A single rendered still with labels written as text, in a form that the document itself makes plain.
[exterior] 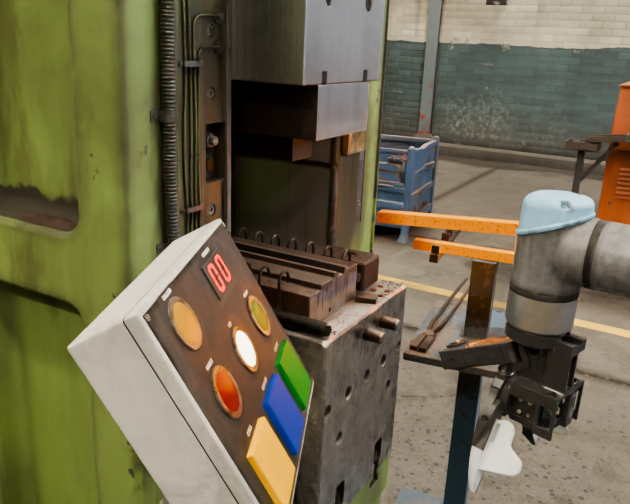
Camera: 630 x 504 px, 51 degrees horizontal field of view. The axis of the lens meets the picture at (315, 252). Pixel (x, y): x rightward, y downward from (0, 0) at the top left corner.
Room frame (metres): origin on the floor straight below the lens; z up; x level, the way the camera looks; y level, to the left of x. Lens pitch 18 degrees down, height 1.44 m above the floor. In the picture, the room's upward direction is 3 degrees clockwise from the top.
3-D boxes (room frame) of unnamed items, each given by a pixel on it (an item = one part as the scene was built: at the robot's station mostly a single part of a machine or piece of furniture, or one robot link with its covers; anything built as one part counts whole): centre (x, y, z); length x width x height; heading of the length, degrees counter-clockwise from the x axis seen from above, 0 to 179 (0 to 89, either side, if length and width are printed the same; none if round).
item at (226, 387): (0.61, 0.08, 1.09); 0.05 x 0.03 x 0.04; 151
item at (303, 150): (1.39, 0.16, 1.24); 0.30 x 0.07 x 0.06; 61
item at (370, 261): (1.43, -0.08, 0.95); 0.12 x 0.08 x 0.06; 61
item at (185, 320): (0.61, 0.13, 1.16); 0.05 x 0.03 x 0.04; 151
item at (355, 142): (1.58, -0.08, 1.27); 0.09 x 0.02 x 0.17; 151
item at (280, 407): (0.70, 0.03, 1.01); 0.07 x 0.05 x 0.07; 176
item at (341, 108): (1.35, 0.14, 1.32); 0.42 x 0.20 x 0.10; 61
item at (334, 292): (1.35, 0.14, 0.96); 0.42 x 0.20 x 0.09; 61
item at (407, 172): (5.39, -0.30, 0.36); 1.20 x 0.80 x 0.72; 66
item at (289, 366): (0.80, 0.02, 1.01); 0.07 x 0.05 x 0.07; 176
